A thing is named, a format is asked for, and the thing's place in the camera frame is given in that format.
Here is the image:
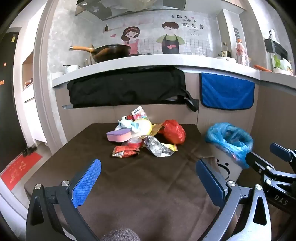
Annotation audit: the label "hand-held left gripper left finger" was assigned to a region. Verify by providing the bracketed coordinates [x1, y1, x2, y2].
[26, 159, 102, 241]

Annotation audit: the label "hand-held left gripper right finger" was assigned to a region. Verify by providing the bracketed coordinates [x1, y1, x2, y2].
[196, 159, 272, 241]

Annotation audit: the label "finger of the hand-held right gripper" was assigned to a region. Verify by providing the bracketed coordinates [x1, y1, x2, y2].
[270, 142, 296, 173]
[245, 152, 296, 186]

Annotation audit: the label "bin with blue bag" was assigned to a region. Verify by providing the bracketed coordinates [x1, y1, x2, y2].
[205, 122, 254, 169]

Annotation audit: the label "red snack packet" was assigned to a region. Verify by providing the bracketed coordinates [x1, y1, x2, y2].
[112, 146, 127, 158]
[124, 148, 141, 157]

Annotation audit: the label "yellow wrapper piece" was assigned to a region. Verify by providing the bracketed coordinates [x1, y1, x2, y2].
[162, 143, 178, 152]

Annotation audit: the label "pink purple sponge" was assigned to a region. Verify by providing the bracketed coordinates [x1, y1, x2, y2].
[106, 129, 132, 142]

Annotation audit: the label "red plastic bag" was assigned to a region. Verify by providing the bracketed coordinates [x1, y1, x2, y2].
[163, 120, 186, 145]

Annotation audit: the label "silver foil wrapper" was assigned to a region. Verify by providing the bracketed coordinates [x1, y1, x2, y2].
[143, 136, 174, 158]

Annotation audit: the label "grey fuzzy cover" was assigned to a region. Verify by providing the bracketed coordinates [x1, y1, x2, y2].
[99, 228, 141, 241]

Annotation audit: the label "pair of dark slippers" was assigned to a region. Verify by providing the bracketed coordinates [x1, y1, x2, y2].
[22, 146, 37, 156]

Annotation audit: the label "crumpled light blue wrapper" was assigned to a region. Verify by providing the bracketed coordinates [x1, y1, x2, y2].
[118, 116, 139, 133]

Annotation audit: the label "red door mat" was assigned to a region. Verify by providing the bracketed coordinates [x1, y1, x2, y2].
[0, 152, 43, 192]

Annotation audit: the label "orange yellow snack packet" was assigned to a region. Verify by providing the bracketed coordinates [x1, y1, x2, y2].
[151, 124, 165, 136]

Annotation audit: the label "blue towel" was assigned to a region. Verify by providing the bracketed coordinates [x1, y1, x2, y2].
[199, 72, 255, 110]

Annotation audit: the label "orange carrot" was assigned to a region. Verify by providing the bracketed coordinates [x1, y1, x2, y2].
[254, 64, 272, 72]

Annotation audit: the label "green vegetables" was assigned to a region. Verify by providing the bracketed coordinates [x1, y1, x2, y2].
[273, 56, 294, 75]

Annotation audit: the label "black cloth bag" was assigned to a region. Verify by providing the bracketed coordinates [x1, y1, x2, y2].
[67, 68, 200, 112]

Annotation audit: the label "white shelf cabinet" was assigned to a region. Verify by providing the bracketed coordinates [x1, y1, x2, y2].
[22, 27, 50, 144]

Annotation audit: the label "pink wrapped bottles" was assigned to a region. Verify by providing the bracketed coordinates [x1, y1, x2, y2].
[235, 39, 249, 64]

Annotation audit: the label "black refrigerator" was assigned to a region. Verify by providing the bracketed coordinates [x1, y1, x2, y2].
[0, 31, 28, 172]

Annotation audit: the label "white pot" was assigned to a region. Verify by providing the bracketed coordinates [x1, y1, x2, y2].
[63, 64, 80, 75]

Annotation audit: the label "grey kitchen countertop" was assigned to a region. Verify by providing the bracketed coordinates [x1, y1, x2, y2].
[51, 54, 296, 87]

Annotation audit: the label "grey range hood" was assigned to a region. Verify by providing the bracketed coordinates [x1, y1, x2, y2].
[75, 0, 247, 21]

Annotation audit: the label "black wall rack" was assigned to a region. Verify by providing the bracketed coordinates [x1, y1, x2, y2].
[264, 38, 288, 59]

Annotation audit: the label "black wok wooden handle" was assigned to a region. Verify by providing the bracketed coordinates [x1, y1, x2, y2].
[69, 44, 132, 63]

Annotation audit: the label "boy cartoon wall sticker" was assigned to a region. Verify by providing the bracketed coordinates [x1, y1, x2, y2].
[156, 22, 185, 54]

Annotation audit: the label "girl cartoon wall sticker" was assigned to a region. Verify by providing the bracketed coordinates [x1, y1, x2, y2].
[120, 26, 141, 56]

